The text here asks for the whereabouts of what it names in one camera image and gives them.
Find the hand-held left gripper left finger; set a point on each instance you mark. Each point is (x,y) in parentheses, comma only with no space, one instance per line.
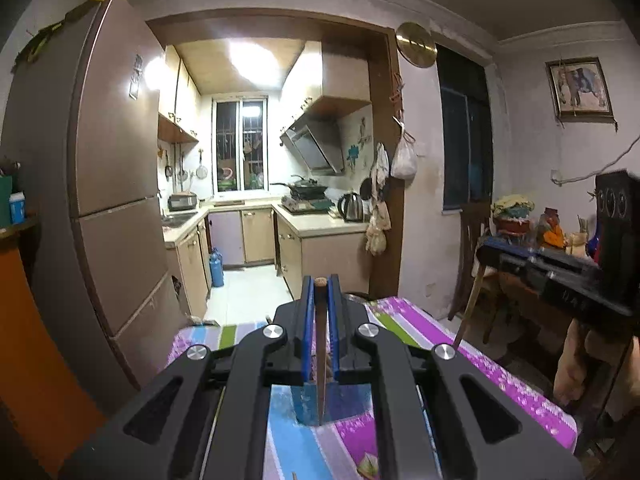
(309,345)

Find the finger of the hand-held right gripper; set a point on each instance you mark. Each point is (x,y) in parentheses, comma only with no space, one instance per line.
(530,252)
(527,272)

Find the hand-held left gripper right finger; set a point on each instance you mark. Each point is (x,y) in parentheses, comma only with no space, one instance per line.
(334,345)

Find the person's right hand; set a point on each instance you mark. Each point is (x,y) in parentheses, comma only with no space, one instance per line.
(575,365)

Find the orange figurine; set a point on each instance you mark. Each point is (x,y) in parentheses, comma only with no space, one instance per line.
(551,230)

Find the glossy wooden side table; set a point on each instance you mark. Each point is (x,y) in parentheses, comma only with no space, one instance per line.
(525,305)

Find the basket of vegetables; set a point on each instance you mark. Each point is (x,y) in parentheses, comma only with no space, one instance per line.
(512,215)

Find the wooden chair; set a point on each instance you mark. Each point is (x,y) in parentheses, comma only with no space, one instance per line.
(470,240)

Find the cream kitchen base cabinets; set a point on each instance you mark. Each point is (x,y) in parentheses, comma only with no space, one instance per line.
(320,255)

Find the floral striped tablecloth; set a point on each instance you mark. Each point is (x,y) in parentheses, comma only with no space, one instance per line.
(480,365)

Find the blue gas cylinder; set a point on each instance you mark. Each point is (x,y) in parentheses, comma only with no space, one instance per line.
(216,270)

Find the steel electric kettle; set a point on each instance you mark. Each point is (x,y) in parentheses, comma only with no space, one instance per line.
(351,208)

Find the dark room window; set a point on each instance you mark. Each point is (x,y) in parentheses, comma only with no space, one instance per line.
(465,130)

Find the gas stove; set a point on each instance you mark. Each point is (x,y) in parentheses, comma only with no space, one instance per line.
(306,205)

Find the hanging cloths and gloves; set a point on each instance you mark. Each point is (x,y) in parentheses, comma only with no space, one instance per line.
(378,210)

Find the framed elephant picture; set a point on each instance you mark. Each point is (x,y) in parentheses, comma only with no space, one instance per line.
(580,87)

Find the black wok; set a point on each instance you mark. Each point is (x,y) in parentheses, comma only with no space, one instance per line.
(305,187)

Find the white hanging plastic bag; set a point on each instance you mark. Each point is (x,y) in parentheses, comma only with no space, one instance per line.
(404,157)

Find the steel range hood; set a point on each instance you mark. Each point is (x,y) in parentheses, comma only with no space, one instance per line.
(312,147)

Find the hanging round strainer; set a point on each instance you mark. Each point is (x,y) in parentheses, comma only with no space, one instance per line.
(201,171)

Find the kitchen window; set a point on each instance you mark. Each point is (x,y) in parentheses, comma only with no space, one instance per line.
(240,145)

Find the hanging small pan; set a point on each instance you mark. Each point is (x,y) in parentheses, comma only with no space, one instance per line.
(168,170)

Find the cream cabinets above hood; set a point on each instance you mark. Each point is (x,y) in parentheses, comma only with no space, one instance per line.
(345,80)

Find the brown refrigerator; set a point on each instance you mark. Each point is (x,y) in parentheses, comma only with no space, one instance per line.
(100,185)

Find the orange wooden cabinet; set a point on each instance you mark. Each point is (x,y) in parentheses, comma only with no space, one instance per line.
(35,335)

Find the kitchen ceiling light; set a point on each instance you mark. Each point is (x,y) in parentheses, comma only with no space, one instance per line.
(252,62)

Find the refrigerator door sticker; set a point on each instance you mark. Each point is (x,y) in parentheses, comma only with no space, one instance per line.
(136,77)

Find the blue lidded jar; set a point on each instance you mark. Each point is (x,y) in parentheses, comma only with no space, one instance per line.
(17,208)

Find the green container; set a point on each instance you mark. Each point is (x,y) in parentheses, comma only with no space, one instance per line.
(5,202)

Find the dark green bundle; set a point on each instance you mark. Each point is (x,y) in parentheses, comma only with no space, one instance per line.
(50,35)

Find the flower wall stickers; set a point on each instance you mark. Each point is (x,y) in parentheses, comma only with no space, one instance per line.
(357,145)

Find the round gold wall clock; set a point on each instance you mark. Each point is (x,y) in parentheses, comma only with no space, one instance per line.
(416,44)

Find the cream wall cabinets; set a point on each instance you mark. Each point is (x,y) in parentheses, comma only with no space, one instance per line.
(175,100)

